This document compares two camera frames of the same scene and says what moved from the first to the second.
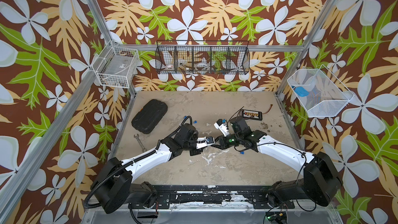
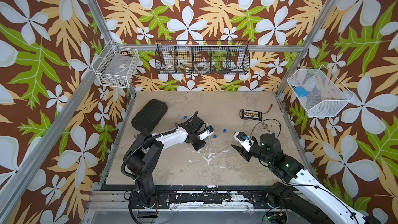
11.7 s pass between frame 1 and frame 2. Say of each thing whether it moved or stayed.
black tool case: stayed
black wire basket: stayed
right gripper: moved
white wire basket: stayed
